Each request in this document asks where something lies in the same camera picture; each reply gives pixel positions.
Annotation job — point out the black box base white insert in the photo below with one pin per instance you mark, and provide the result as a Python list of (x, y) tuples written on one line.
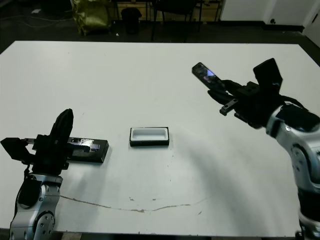
[(150, 144)]

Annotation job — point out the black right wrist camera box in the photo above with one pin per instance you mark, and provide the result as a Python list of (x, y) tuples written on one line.
[(267, 72)]

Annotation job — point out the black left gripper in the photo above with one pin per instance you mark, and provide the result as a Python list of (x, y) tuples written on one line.
[(51, 160)]

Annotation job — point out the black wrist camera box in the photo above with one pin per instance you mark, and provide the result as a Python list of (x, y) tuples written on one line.
[(13, 149), (267, 72)]

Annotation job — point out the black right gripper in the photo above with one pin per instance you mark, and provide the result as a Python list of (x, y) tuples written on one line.
[(257, 107)]

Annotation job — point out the black printed box lid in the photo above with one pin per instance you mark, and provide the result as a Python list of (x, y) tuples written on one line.
[(97, 155)]

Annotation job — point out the yellow plastic bag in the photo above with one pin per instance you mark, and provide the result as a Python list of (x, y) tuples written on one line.
[(92, 15)]

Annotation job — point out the black waste bin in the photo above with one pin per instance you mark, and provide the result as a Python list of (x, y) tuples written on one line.
[(131, 21)]

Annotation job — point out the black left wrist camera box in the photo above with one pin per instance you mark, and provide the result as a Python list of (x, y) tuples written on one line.
[(13, 149)]

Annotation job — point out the white paper sheet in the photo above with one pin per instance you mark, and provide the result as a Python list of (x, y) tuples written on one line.
[(36, 11)]

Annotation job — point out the slim black camera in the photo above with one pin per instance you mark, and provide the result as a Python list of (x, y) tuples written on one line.
[(205, 74)]

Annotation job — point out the black mesh office chair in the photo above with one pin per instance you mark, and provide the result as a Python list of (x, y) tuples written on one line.
[(176, 6)]

